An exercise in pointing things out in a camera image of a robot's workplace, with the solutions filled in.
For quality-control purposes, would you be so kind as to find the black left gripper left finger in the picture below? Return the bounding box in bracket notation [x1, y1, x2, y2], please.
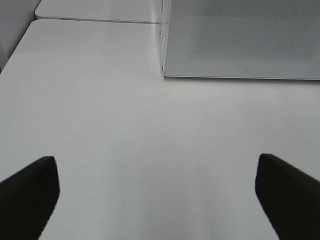
[0, 156, 60, 240]

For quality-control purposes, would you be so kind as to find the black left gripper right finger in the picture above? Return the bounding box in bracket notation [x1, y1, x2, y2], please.
[254, 153, 320, 240]

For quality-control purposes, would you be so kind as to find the white microwave oven body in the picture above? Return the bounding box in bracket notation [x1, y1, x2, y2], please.
[157, 0, 172, 78]

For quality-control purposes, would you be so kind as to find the white microwave door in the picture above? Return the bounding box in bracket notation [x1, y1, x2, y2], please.
[163, 0, 320, 80]

